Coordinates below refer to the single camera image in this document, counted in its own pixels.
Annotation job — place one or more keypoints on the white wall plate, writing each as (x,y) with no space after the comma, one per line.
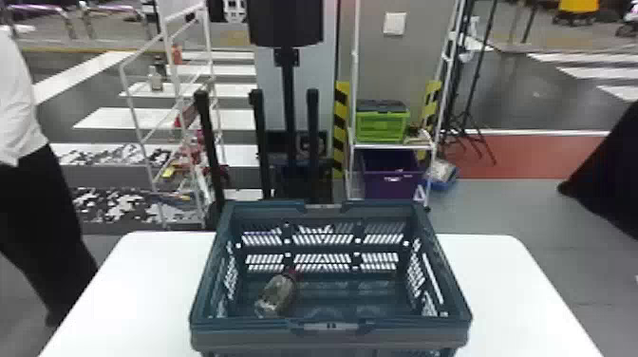
(394,23)

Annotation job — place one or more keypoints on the purple crate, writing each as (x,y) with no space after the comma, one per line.
(391,182)

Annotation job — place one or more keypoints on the white shelf trolley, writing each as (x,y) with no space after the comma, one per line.
(353,75)

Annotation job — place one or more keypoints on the small blue basket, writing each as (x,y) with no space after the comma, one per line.
(441,175)

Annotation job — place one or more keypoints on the yellow black striped post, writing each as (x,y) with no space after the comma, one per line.
(341,124)
(430,107)

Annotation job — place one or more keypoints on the green crate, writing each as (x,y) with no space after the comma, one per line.
(381,127)

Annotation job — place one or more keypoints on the person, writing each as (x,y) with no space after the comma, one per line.
(30,209)
(610,184)

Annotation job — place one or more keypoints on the clear bottle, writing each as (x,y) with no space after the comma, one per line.
(276,296)

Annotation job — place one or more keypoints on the black tripod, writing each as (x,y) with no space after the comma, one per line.
(471,94)

